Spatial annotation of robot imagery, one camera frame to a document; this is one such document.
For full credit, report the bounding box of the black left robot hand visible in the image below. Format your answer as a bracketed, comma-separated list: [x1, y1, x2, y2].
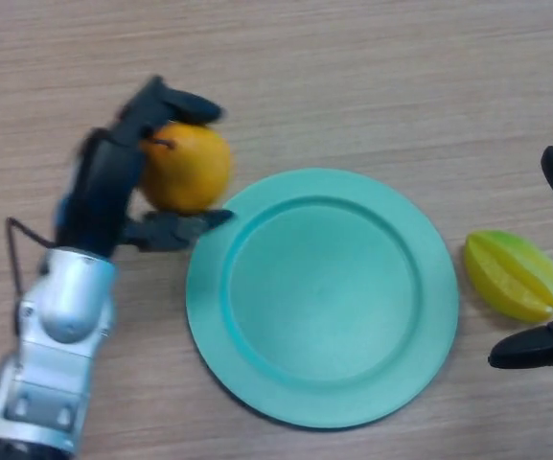
[54, 75, 235, 260]

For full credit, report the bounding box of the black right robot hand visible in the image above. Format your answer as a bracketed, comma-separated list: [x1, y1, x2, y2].
[489, 86, 553, 374]

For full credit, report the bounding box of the yellow orange pear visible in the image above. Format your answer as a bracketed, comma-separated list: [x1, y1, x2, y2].
[139, 122, 233, 215]

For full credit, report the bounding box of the round teal plate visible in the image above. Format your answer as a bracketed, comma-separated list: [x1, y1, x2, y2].
[185, 167, 460, 429]

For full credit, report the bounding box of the yellow green starfruit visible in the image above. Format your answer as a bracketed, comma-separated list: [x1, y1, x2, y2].
[463, 230, 553, 323]

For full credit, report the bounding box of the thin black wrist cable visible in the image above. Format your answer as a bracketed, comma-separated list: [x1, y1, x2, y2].
[6, 218, 57, 336]

